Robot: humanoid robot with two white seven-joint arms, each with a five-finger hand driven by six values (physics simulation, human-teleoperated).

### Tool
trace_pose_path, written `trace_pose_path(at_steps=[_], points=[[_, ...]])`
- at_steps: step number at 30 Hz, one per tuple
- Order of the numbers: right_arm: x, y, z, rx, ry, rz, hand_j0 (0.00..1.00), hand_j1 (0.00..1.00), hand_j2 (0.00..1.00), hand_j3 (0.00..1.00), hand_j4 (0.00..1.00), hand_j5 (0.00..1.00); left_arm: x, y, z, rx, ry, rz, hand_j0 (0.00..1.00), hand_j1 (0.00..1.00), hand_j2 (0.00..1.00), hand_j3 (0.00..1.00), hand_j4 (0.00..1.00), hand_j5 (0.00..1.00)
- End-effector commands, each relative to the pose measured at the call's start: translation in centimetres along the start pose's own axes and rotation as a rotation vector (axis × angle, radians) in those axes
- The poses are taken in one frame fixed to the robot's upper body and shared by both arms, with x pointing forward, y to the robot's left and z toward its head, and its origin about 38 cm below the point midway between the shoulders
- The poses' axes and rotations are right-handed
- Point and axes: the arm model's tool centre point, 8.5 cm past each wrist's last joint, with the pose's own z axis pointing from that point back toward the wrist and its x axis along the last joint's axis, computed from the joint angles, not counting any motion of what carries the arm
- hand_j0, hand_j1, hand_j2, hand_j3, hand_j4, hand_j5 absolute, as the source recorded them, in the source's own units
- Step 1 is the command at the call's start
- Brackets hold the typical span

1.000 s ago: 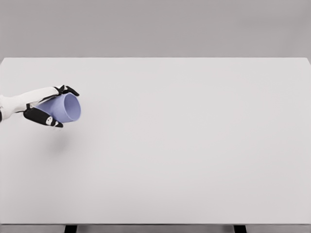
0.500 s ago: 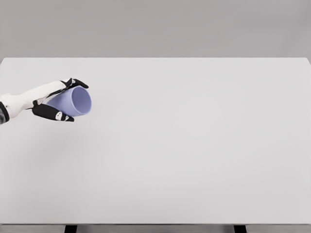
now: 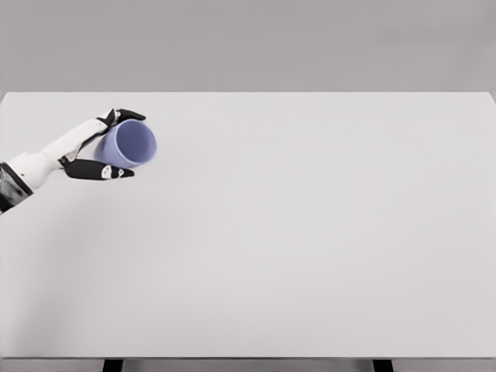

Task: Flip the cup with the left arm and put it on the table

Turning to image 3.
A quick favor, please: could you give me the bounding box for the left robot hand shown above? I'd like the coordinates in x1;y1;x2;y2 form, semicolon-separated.
41;108;147;181

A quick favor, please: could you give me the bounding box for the lavender blue cup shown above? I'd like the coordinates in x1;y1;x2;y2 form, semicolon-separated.
93;119;158;170

